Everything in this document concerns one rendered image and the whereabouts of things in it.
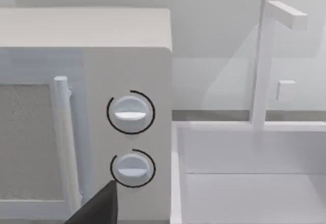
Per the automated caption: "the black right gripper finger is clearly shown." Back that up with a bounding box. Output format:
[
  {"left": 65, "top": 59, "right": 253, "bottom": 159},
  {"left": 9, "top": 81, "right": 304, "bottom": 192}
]
[{"left": 64, "top": 180, "right": 119, "bottom": 224}]

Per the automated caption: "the white microwave knob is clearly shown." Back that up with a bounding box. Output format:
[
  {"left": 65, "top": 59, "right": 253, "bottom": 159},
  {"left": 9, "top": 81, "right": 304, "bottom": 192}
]
[
  {"left": 111, "top": 95, "right": 151, "bottom": 130},
  {"left": 116, "top": 154, "right": 151, "bottom": 181}
]

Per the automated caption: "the microwave oven door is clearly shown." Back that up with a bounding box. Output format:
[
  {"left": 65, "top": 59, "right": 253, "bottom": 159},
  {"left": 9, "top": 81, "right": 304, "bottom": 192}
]
[{"left": 0, "top": 47, "right": 90, "bottom": 224}]

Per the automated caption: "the white sink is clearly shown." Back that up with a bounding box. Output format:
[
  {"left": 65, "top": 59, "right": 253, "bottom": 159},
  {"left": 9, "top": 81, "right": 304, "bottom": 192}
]
[{"left": 170, "top": 120, "right": 326, "bottom": 224}]

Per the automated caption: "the pale microwave oven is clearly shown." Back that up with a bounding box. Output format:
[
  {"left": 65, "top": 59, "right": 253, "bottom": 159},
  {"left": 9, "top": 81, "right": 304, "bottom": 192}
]
[{"left": 0, "top": 8, "right": 173, "bottom": 224}]

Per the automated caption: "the tall white tap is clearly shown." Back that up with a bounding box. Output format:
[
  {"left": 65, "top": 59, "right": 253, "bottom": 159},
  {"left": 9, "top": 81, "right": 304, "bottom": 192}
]
[{"left": 251, "top": 0, "right": 308, "bottom": 130}]

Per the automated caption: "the small white tap lever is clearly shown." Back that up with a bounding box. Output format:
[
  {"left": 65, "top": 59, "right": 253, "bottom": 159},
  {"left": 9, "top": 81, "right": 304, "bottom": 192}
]
[{"left": 277, "top": 80, "right": 296, "bottom": 100}]

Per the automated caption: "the white microwave door handle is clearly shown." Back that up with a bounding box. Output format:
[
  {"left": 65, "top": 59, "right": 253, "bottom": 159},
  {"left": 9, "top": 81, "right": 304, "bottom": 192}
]
[{"left": 53, "top": 75, "right": 84, "bottom": 216}]

